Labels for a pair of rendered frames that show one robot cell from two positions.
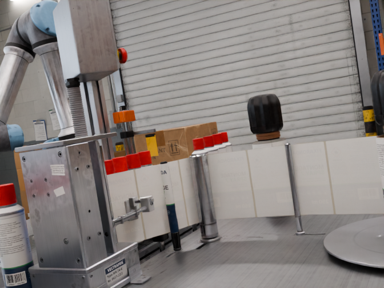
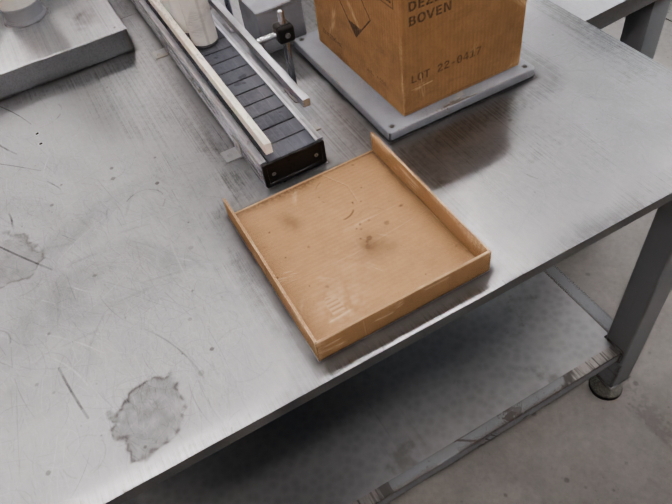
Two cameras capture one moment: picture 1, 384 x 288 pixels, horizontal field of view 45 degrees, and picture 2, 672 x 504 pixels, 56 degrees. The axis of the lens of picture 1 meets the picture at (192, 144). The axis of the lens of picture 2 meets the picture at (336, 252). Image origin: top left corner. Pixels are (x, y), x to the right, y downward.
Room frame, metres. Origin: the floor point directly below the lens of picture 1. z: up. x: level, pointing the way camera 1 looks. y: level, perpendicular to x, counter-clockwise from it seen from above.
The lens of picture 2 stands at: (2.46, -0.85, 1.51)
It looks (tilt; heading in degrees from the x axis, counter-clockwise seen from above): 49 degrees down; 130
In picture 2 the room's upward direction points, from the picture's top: 10 degrees counter-clockwise
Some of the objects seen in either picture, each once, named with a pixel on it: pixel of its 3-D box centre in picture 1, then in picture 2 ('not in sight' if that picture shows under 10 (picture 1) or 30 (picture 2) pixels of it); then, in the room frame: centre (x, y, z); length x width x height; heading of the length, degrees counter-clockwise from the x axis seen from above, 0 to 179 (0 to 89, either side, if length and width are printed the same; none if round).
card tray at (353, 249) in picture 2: not in sight; (349, 232); (2.09, -0.38, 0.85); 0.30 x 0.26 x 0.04; 152
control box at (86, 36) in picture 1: (86, 39); not in sight; (1.16, 0.22, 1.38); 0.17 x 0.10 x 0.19; 27
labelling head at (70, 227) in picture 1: (78, 215); not in sight; (0.79, 0.21, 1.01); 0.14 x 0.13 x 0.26; 152
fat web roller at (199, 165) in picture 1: (204, 197); not in sight; (1.00, -0.01, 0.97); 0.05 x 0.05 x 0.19
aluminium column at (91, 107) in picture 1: (98, 126); not in sight; (1.24, 0.24, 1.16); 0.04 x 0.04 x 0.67; 62
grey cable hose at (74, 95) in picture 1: (79, 122); not in sight; (1.11, 0.26, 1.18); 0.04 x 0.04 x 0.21
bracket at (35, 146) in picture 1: (67, 141); not in sight; (0.79, 0.21, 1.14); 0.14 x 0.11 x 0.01; 152
